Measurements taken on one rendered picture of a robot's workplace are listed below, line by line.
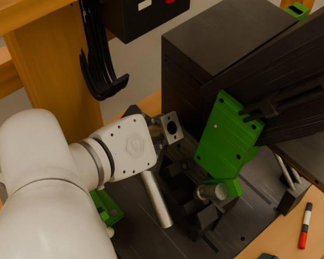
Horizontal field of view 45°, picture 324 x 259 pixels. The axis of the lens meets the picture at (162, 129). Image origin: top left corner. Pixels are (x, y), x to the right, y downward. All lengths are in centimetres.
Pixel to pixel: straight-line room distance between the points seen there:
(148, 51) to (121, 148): 210
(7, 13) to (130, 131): 27
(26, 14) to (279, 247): 79
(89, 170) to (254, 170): 63
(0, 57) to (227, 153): 53
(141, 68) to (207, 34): 169
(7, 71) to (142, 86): 167
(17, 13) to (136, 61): 212
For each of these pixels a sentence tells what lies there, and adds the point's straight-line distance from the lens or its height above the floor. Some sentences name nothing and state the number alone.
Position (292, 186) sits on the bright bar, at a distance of 101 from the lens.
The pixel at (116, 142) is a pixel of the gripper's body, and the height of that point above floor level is 132.
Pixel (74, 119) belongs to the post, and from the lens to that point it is 99.
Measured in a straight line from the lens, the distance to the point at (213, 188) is 89.
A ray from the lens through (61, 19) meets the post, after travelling 80.
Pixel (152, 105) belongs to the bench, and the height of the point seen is 88.
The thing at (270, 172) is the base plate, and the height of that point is 90.
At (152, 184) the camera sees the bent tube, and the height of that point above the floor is 109.
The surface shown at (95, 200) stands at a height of 100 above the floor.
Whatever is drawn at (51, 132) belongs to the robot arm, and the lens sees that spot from 51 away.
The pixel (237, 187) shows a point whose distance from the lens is 88.
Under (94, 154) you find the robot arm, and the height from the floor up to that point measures 134.
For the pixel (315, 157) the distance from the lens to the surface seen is 93.
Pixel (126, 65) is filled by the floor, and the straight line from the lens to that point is 266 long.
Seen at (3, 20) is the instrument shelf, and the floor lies 152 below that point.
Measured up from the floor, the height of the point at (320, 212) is 90.
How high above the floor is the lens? 187
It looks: 54 degrees down
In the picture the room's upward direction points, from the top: straight up
